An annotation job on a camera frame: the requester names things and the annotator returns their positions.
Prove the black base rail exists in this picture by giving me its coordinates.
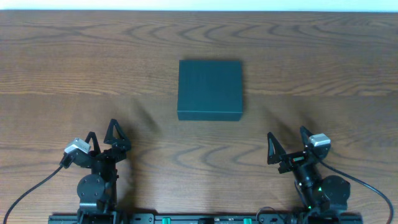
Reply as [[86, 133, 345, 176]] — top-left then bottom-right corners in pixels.
[[48, 212, 364, 224]]

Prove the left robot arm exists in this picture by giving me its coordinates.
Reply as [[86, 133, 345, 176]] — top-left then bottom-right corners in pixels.
[[60, 119, 131, 223]]

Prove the dark green box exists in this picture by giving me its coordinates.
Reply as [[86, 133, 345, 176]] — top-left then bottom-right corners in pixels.
[[177, 60, 243, 121]]

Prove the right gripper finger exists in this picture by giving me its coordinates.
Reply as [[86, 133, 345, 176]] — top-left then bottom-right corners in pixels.
[[267, 132, 286, 165], [300, 126, 313, 146]]

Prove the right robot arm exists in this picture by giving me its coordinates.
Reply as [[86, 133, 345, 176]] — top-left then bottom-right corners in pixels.
[[267, 126, 351, 223]]

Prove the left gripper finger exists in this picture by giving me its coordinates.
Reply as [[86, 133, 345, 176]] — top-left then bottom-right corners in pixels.
[[85, 131, 101, 155], [103, 119, 131, 151]]

